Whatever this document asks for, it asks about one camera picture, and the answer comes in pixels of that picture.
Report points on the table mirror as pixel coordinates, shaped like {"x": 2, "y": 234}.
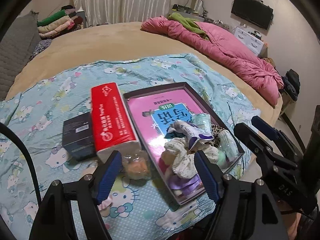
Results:
{"x": 196, "y": 3}

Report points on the leopard print scrunchie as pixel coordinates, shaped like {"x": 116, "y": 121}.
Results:
{"x": 217, "y": 135}

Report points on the white floral scrunchie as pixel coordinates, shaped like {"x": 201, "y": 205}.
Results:
{"x": 185, "y": 160}

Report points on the pink quilt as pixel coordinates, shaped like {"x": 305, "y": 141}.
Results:
{"x": 225, "y": 52}

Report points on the tan bed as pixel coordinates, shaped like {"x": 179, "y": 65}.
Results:
{"x": 100, "y": 40}

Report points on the pink frilled scrunchie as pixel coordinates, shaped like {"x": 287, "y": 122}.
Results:
{"x": 104, "y": 203}

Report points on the dark clothes pile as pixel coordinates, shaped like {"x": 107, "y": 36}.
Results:
{"x": 291, "y": 83}

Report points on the dark cardboard tray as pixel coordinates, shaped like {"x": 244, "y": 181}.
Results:
{"x": 132, "y": 96}

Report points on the pink book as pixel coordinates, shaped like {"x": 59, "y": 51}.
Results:
{"x": 147, "y": 115}

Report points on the green sponge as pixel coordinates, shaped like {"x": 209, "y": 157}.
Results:
{"x": 226, "y": 150}

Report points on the grey pillow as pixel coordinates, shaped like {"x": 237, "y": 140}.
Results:
{"x": 15, "y": 50}

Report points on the white drawer cabinet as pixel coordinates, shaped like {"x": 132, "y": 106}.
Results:
{"x": 247, "y": 40}

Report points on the peach sponge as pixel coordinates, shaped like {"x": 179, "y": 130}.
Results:
{"x": 137, "y": 166}

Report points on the black box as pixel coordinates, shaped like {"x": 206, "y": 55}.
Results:
{"x": 77, "y": 137}

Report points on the green garment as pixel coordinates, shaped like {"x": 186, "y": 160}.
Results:
{"x": 187, "y": 22}

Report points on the plush bear with purple dress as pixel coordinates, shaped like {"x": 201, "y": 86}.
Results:
{"x": 182, "y": 185}

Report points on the dark patterned cloth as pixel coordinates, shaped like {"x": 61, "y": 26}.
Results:
{"x": 40, "y": 48}

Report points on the stack of folded clothes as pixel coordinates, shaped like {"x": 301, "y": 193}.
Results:
{"x": 57, "y": 22}

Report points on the red tissue pack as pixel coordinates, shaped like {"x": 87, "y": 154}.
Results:
{"x": 112, "y": 120}

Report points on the black wall television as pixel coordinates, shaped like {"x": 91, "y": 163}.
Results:
{"x": 251, "y": 12}

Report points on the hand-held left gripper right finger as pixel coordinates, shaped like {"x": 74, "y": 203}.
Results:
{"x": 207, "y": 177}

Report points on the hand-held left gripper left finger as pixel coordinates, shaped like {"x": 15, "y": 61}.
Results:
{"x": 107, "y": 180}

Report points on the white curtain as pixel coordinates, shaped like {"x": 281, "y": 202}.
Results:
{"x": 122, "y": 0}

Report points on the cartoon cat printed blanket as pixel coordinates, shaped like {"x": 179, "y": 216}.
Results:
{"x": 50, "y": 92}

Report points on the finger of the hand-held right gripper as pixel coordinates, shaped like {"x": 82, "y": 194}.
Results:
{"x": 265, "y": 128}
{"x": 252, "y": 140}

